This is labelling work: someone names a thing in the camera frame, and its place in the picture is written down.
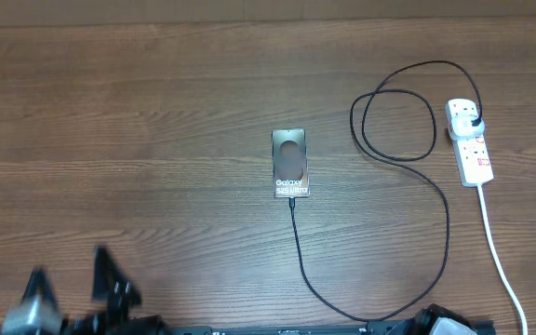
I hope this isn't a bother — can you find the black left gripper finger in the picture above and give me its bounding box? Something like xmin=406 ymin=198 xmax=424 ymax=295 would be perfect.
xmin=91 ymin=245 xmax=128 ymax=301
xmin=20 ymin=268 xmax=58 ymax=307

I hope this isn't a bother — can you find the Galaxy S25 Ultra smartphone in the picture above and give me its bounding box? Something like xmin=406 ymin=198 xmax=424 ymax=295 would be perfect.
xmin=271 ymin=128 xmax=310 ymax=198

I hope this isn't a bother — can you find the black charger cable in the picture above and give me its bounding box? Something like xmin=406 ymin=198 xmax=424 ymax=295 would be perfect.
xmin=288 ymin=59 xmax=485 ymax=323

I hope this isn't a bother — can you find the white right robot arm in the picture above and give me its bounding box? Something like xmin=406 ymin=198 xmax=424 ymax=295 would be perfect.
xmin=408 ymin=305 xmax=497 ymax=335

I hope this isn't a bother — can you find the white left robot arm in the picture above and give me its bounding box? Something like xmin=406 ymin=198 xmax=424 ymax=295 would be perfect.
xmin=2 ymin=246 xmax=165 ymax=335

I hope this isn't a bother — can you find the white charger plug adapter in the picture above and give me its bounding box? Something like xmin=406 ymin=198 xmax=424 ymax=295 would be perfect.
xmin=449 ymin=114 xmax=485 ymax=141

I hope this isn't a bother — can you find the white power strip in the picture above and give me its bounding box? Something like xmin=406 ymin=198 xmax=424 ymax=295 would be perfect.
xmin=445 ymin=99 xmax=494 ymax=187

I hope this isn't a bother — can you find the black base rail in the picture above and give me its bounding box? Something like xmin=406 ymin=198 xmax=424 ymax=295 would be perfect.
xmin=106 ymin=319 xmax=412 ymax=335

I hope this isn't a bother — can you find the white power strip cord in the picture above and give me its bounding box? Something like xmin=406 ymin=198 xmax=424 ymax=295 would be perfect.
xmin=475 ymin=183 xmax=529 ymax=335

